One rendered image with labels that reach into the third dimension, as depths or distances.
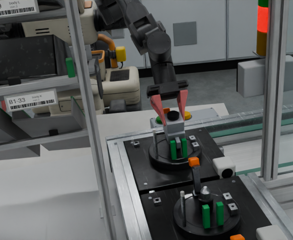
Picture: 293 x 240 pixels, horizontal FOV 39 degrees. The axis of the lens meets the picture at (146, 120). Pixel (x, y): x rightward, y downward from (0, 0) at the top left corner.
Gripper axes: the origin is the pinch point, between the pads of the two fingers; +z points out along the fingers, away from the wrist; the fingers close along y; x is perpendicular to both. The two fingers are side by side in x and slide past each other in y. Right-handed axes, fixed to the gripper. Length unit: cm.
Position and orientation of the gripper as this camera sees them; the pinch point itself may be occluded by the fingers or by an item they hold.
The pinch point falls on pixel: (173, 121)
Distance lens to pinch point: 103.1
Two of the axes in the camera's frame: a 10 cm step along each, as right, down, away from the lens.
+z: 1.9, 9.6, -2.2
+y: 9.8, -1.7, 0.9
